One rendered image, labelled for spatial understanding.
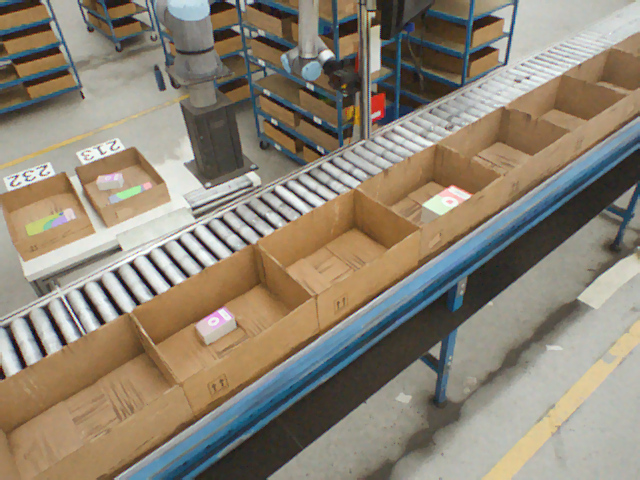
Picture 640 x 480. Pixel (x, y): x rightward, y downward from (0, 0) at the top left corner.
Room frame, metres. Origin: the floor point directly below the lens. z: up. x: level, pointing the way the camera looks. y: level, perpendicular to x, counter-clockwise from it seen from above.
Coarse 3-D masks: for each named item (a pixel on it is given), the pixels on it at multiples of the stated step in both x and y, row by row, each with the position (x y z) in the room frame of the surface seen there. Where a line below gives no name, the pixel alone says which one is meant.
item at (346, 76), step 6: (336, 72) 2.17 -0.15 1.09; (342, 72) 2.16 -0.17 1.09; (348, 72) 2.16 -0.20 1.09; (336, 78) 2.14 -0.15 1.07; (342, 78) 2.13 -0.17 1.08; (348, 78) 2.14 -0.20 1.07; (354, 78) 2.16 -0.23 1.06; (342, 84) 2.13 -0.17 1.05; (348, 84) 2.16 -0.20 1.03; (348, 90) 2.16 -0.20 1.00
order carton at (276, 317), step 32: (256, 256) 1.13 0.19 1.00; (192, 288) 1.02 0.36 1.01; (224, 288) 1.07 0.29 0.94; (256, 288) 1.11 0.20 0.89; (288, 288) 1.01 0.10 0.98; (160, 320) 0.95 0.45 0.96; (192, 320) 1.00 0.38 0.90; (256, 320) 0.98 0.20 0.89; (288, 320) 0.85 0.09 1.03; (160, 352) 0.90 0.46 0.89; (192, 352) 0.89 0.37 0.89; (224, 352) 0.88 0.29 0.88; (256, 352) 0.79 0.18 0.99; (288, 352) 0.84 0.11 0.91; (192, 384) 0.69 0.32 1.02; (224, 384) 0.73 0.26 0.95
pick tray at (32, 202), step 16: (64, 176) 1.95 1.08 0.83; (16, 192) 1.85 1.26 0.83; (32, 192) 1.88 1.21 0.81; (48, 192) 1.91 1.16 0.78; (64, 192) 1.93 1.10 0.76; (16, 208) 1.84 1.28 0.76; (32, 208) 1.83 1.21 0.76; (48, 208) 1.82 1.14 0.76; (64, 208) 1.81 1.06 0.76; (80, 208) 1.80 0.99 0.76; (16, 224) 1.73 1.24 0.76; (64, 224) 1.59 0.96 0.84; (80, 224) 1.61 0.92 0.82; (16, 240) 1.60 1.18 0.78; (32, 240) 1.52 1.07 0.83; (48, 240) 1.55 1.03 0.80; (64, 240) 1.57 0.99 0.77; (32, 256) 1.51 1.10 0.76
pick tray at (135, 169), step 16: (96, 160) 2.03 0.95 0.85; (112, 160) 2.06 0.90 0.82; (128, 160) 2.10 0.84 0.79; (144, 160) 2.02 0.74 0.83; (80, 176) 1.98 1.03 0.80; (96, 176) 2.01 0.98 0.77; (128, 176) 2.01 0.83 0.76; (144, 176) 2.00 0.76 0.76; (160, 176) 1.85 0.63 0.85; (96, 192) 1.91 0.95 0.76; (112, 192) 1.90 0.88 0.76; (144, 192) 1.75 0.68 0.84; (160, 192) 1.78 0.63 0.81; (96, 208) 1.75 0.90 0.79; (112, 208) 1.68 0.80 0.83; (128, 208) 1.71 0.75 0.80; (144, 208) 1.74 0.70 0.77; (112, 224) 1.67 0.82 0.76
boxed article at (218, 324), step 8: (216, 312) 0.99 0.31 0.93; (224, 312) 0.99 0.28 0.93; (208, 320) 0.96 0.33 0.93; (216, 320) 0.96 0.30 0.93; (224, 320) 0.96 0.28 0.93; (232, 320) 0.96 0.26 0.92; (200, 328) 0.94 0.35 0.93; (208, 328) 0.93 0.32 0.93; (216, 328) 0.93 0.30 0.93; (224, 328) 0.94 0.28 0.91; (232, 328) 0.96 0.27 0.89; (200, 336) 0.93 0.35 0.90; (208, 336) 0.91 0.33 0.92; (216, 336) 0.93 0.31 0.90
